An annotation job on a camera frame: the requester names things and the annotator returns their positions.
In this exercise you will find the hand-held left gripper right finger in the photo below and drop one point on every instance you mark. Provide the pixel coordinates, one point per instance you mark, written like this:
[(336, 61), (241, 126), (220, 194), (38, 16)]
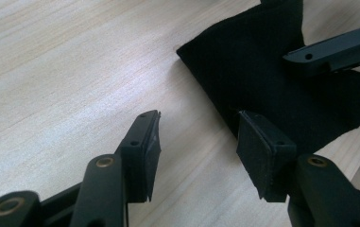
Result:
[(262, 157)]

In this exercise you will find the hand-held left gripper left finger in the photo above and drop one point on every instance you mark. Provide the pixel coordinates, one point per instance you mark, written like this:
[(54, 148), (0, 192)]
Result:
[(141, 157)]

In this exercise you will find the black knit cloth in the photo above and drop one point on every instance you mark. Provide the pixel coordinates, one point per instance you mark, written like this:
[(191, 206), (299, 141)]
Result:
[(247, 63)]

